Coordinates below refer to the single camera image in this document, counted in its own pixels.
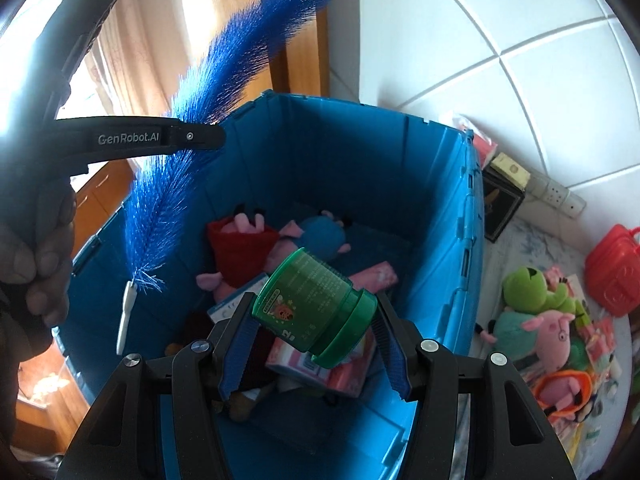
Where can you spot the pink pig plush green dress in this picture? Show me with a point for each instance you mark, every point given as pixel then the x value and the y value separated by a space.
pixel 546 336

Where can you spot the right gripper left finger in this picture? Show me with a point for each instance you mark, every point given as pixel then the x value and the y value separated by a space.
pixel 156 419

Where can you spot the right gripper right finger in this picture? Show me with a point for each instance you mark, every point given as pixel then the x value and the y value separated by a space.
pixel 508 435

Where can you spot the person left hand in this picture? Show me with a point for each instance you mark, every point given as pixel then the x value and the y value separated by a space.
pixel 46 269

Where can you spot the green frog plush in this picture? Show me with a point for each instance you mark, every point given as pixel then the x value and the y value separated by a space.
pixel 531 291

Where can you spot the beige curtain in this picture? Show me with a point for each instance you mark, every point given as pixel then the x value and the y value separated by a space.
pixel 142 50

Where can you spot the pink tissue pack on box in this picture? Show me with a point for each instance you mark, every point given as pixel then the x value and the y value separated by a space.
pixel 486 147

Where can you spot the yellow small box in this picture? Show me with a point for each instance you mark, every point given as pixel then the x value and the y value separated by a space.
pixel 510 169

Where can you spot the blue feather duster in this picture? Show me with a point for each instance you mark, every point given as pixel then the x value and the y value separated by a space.
pixel 164 191

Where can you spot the green lidded jar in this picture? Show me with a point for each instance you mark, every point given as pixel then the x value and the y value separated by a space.
pixel 312 307

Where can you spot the red toy suitcase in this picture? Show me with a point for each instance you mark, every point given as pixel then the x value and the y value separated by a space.
pixel 612 271

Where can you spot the orange pig plush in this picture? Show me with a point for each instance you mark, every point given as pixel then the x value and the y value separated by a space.
pixel 563 394

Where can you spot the blue plastic storage crate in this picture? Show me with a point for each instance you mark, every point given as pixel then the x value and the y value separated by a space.
pixel 412 191

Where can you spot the wall socket strip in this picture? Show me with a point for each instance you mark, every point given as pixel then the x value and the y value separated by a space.
pixel 555 195

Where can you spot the black gift box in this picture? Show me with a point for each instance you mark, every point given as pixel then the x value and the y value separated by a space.
pixel 501 201

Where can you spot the red dress pig plush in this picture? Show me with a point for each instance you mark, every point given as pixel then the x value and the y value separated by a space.
pixel 241 247

